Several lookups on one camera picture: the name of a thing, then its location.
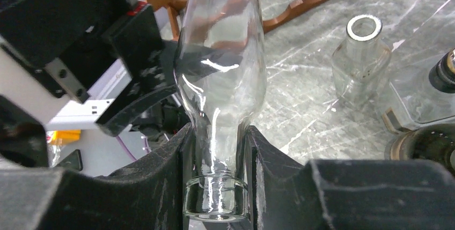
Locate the clear bottle with black cap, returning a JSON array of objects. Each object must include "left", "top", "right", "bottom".
[{"left": 377, "top": 54, "right": 454, "bottom": 133}]

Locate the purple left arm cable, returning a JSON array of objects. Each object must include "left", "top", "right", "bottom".
[{"left": 114, "top": 134, "right": 152, "bottom": 162}]

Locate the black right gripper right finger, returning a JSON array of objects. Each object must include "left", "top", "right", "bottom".
[{"left": 245, "top": 126, "right": 454, "bottom": 229}]

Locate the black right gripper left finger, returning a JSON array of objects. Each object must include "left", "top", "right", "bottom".
[{"left": 1, "top": 124, "right": 191, "bottom": 229}]

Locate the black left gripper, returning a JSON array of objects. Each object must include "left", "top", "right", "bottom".
[{"left": 1, "top": 0, "right": 178, "bottom": 137}]

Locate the dark wine bottle behind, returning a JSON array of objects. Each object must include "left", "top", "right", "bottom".
[{"left": 429, "top": 48, "right": 454, "bottom": 93}]

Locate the small clear square bottle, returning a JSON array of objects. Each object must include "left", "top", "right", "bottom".
[{"left": 331, "top": 14, "right": 391, "bottom": 108}]

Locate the dark green wine bottle front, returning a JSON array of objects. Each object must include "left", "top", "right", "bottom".
[{"left": 385, "top": 123, "right": 454, "bottom": 175}]

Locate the clear glass wine bottle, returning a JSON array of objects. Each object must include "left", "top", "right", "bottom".
[{"left": 174, "top": 0, "right": 267, "bottom": 223}]

